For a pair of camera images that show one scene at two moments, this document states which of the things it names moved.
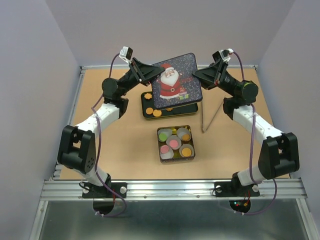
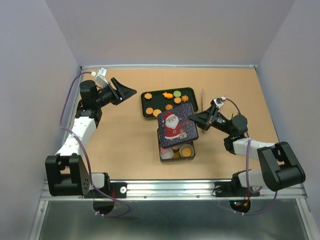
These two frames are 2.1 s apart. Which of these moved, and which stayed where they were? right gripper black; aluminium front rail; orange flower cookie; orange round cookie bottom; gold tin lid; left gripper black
Moved: left gripper black; gold tin lid; right gripper black
Stayed: orange flower cookie; aluminium front rail; orange round cookie bottom
